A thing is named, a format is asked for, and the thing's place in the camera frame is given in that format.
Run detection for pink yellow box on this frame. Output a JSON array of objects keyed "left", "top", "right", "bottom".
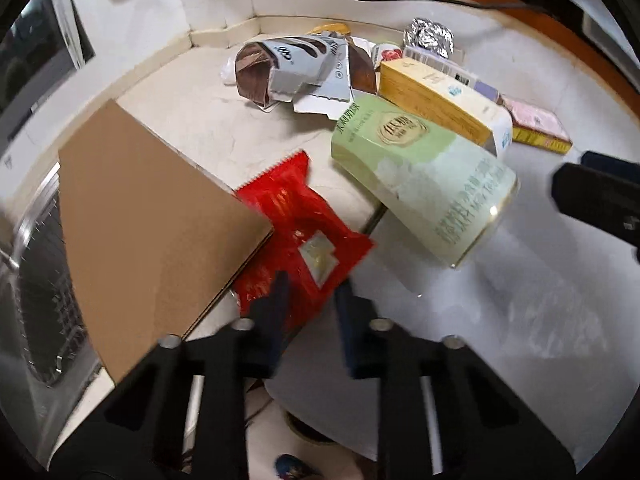
[{"left": 500, "top": 95, "right": 573, "bottom": 155}]

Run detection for brown cardboard sheet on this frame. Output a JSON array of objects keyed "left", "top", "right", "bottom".
[{"left": 57, "top": 100, "right": 275, "bottom": 385}]

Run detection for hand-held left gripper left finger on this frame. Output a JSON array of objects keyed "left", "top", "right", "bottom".
[{"left": 50, "top": 270, "right": 293, "bottom": 480}]

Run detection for green tea box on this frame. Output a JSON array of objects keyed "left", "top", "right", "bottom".
[{"left": 330, "top": 95, "right": 521, "bottom": 270}]

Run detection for small purple box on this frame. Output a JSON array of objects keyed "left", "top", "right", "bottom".
[{"left": 472, "top": 80, "right": 501, "bottom": 104}]

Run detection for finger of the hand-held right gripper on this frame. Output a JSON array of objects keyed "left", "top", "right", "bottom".
[
  {"left": 551, "top": 162, "right": 640, "bottom": 263},
  {"left": 580, "top": 150, "right": 640, "bottom": 178}
]

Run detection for red snack wrapper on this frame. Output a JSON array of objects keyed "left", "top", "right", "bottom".
[{"left": 232, "top": 149, "right": 376, "bottom": 346}]

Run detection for yellow white carton box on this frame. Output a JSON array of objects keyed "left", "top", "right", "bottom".
[{"left": 377, "top": 57, "right": 515, "bottom": 158}]

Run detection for dark blue shoe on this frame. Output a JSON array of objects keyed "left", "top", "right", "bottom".
[{"left": 275, "top": 454, "right": 322, "bottom": 480}]

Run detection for red white small packet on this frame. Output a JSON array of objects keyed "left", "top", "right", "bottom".
[{"left": 372, "top": 42, "right": 406, "bottom": 68}]

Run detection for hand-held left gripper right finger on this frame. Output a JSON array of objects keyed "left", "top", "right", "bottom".
[{"left": 334, "top": 280, "right": 581, "bottom": 480}]

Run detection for foil ball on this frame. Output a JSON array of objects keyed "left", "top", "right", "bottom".
[{"left": 402, "top": 17, "right": 456, "bottom": 58}]

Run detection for crumpled brown white carton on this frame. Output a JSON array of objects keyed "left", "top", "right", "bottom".
[{"left": 235, "top": 32, "right": 378, "bottom": 111}]

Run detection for dark window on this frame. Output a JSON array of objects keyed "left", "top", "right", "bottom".
[{"left": 0, "top": 0, "right": 97, "bottom": 128}]

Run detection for round waste bin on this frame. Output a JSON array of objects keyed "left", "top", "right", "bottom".
[{"left": 284, "top": 407, "right": 342, "bottom": 446}]

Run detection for steel sink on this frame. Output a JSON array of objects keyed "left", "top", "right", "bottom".
[{"left": 0, "top": 162, "right": 103, "bottom": 391}]

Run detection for white barcode box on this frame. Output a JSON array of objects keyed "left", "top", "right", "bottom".
[{"left": 402, "top": 45, "right": 481, "bottom": 91}]

